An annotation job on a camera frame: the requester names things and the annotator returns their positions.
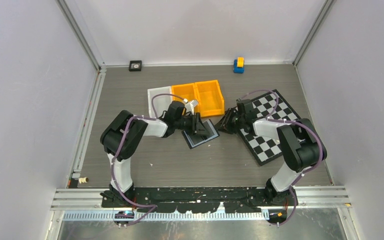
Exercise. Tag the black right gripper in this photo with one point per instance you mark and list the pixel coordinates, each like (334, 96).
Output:
(224, 125)

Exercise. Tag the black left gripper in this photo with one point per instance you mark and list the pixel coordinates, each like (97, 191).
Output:
(196, 124)

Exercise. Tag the dark grey credit card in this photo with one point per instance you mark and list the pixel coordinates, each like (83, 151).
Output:
(209, 127)

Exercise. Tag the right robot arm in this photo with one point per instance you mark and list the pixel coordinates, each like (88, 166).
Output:
(300, 145)

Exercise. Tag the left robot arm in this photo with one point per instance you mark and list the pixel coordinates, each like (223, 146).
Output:
(122, 137)

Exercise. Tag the orange plastic bin right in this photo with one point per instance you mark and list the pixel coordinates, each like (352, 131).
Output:
(211, 100)

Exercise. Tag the orange plastic bin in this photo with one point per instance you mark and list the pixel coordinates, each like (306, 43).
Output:
(211, 100)
(188, 91)

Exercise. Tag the orange plastic bin left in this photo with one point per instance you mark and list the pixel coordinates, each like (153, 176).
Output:
(188, 91)

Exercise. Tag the white plastic bin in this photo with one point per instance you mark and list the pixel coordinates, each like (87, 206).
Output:
(161, 103)

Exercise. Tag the black white checkerboard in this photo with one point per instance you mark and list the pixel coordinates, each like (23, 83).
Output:
(265, 146)

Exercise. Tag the blue toy car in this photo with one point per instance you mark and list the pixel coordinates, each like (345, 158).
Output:
(237, 70)

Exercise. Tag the yellow toy block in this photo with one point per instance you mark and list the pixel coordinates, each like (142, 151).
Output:
(240, 62)

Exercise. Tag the small black square box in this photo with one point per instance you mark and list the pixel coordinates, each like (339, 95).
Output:
(135, 66)

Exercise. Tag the small beige plastic piece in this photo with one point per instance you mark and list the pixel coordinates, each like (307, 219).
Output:
(83, 180)

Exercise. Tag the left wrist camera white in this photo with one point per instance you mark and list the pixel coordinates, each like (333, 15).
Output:
(189, 106)

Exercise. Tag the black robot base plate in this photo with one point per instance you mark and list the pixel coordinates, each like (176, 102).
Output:
(197, 200)

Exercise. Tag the aluminium frame rail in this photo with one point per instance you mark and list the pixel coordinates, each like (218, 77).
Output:
(79, 204)

